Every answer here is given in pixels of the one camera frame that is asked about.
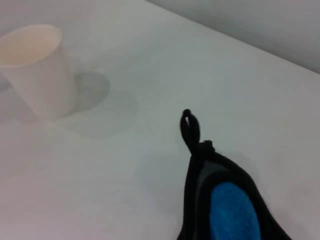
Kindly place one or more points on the white paper cup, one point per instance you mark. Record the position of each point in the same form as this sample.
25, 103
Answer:
40, 75

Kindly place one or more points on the blue rag with black trim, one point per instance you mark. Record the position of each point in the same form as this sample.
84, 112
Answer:
225, 205

